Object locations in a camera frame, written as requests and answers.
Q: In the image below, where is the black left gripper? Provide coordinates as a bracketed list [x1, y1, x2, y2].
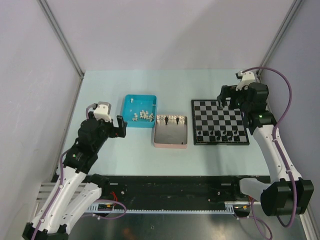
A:
[88, 111, 127, 152]

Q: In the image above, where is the black chess piece twelfth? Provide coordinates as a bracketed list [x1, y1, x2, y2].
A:
[221, 136, 228, 142]

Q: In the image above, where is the black chess piece eleventh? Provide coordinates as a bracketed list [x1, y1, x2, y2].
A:
[233, 136, 240, 142]

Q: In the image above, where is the pink plastic tray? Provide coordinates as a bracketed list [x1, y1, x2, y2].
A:
[153, 114, 188, 149]

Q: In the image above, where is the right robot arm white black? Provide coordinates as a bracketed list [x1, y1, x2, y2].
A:
[217, 82, 314, 216]

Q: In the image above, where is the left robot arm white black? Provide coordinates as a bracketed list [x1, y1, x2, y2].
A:
[22, 112, 128, 240]

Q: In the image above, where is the white chess pieces cluster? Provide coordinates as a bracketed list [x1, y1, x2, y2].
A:
[132, 110, 155, 122]

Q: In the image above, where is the black chess pieces cluster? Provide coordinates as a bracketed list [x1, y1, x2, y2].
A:
[164, 115, 180, 126]

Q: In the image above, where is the blue plastic tray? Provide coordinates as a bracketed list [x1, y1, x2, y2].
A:
[122, 94, 158, 128]

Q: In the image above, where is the black silver chessboard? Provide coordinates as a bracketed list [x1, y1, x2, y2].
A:
[191, 99, 250, 146]

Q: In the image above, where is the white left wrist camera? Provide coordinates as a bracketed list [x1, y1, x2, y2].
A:
[93, 101, 112, 123]

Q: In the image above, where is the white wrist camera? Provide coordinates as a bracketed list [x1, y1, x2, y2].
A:
[235, 70, 257, 91]
[93, 101, 112, 123]

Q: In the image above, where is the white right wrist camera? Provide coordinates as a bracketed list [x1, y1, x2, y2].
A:
[235, 70, 257, 91]

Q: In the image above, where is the grey cable duct strip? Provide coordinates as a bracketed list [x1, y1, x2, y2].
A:
[84, 203, 235, 215]

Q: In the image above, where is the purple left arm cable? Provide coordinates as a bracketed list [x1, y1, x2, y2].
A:
[29, 102, 127, 240]

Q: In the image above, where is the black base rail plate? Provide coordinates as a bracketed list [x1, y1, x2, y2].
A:
[51, 174, 262, 213]

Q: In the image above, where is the aluminium frame post right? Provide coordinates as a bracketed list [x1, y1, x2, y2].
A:
[259, 0, 305, 67]

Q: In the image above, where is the aluminium frame post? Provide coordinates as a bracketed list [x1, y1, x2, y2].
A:
[259, 0, 305, 67]
[36, 0, 85, 80]

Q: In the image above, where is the aluminium frame post left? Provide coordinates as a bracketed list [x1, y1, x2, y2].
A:
[36, 0, 85, 80]

